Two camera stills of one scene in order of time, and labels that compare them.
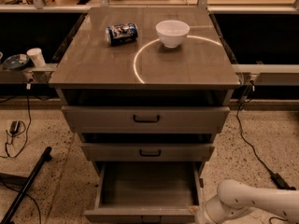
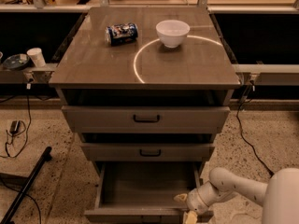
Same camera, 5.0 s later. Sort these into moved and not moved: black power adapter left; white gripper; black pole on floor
Moved: white gripper
Not moved: black power adapter left; black pole on floor
